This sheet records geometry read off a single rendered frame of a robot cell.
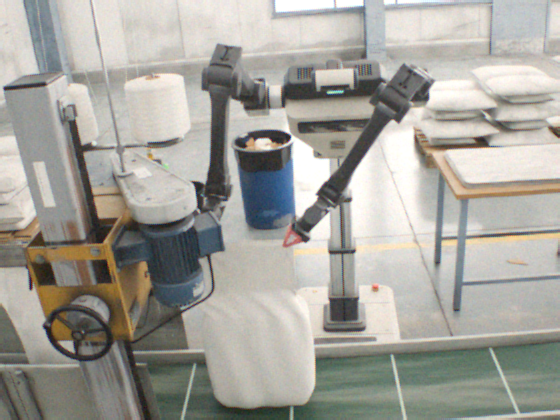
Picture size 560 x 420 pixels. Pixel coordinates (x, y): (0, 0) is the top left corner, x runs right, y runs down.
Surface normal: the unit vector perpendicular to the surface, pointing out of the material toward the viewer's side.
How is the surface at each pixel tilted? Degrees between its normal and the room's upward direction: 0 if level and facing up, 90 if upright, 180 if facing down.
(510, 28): 90
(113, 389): 90
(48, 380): 90
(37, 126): 90
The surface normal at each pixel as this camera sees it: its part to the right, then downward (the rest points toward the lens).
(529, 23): -0.04, 0.43
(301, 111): -0.12, -0.41
